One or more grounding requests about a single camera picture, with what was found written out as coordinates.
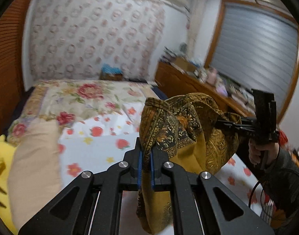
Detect white fruit print blanket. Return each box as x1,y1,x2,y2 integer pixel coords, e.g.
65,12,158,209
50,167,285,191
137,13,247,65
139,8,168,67
59,98,274,234

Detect wooden sideboard cabinet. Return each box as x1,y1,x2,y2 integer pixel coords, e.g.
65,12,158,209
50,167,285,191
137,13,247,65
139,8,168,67
155,62,254,117

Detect person right forearm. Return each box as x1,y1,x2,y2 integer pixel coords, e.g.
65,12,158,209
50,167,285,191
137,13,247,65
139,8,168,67
262,149,299,216

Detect brown gold patterned shirt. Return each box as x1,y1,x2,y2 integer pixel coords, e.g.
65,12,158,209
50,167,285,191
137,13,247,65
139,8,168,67
136,93,241,234

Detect beige pillow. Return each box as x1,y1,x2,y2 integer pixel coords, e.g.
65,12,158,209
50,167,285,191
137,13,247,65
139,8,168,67
7,119,62,230

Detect dark blue mattress edge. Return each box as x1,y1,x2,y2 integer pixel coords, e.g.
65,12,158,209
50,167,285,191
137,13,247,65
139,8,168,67
152,87,168,100

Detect wooden louvered wardrobe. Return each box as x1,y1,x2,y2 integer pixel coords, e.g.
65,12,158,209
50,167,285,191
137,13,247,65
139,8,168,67
0,0,31,135

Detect circle patterned curtain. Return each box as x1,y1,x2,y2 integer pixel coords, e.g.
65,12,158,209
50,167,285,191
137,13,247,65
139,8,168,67
29,0,165,80

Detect cardboard box blue contents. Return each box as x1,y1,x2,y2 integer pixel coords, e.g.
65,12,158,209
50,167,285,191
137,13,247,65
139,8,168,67
100,64,123,81

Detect yellow plush toy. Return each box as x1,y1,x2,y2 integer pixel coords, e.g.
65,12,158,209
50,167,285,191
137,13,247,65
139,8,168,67
0,135,18,234

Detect beige side curtain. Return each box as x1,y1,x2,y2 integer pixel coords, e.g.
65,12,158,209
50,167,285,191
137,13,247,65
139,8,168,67
187,0,207,58

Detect grey window blind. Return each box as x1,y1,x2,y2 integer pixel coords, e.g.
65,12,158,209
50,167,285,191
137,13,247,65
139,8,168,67
206,1,299,112

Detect cardboard box on cabinet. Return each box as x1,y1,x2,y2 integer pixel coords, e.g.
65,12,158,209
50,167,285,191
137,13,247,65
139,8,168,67
172,57,197,73

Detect pink thermos jug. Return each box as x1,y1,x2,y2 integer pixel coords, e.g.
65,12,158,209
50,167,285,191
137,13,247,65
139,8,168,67
207,68,217,86

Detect person right hand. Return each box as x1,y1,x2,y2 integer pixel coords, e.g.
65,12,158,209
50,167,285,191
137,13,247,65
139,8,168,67
249,139,280,165

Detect floral bed quilt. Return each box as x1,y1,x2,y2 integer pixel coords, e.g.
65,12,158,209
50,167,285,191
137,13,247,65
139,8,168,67
6,80,156,146

